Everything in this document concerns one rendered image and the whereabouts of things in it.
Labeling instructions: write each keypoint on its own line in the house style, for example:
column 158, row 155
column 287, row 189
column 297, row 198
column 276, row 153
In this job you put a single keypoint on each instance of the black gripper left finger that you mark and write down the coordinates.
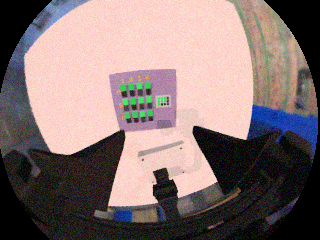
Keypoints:
column 89, row 172

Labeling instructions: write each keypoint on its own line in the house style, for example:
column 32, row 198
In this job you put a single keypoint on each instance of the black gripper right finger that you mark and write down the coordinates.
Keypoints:
column 230, row 158

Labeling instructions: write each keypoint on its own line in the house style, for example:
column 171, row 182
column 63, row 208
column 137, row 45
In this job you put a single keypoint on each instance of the purple switch panel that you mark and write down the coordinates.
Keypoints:
column 145, row 99

